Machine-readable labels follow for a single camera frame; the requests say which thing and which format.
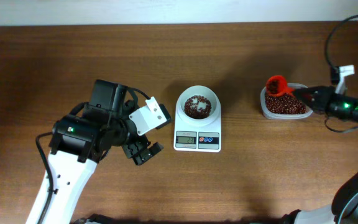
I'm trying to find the orange measuring scoop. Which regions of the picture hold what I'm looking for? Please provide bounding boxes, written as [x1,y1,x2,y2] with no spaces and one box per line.
[265,75,294,97]

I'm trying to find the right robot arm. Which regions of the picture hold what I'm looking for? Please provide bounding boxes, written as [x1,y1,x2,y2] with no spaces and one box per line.
[278,86,358,223]

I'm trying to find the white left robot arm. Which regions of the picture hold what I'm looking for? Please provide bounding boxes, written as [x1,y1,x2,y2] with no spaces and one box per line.
[27,80,171,223]

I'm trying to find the white digital kitchen scale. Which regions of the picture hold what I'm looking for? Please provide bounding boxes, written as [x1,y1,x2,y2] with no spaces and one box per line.
[173,100,222,152]

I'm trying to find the red adzuki beans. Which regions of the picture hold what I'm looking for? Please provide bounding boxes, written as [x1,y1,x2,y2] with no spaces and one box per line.
[265,93,306,114]

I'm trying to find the clear plastic bean container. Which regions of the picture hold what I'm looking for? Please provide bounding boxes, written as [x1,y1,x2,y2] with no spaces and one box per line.
[260,87,313,120]

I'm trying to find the red beans in bowl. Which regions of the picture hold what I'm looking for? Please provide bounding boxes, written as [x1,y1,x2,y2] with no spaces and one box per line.
[184,95,212,119]

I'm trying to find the white bowl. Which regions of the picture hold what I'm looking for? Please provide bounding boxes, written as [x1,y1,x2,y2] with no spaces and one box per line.
[177,85,220,121]

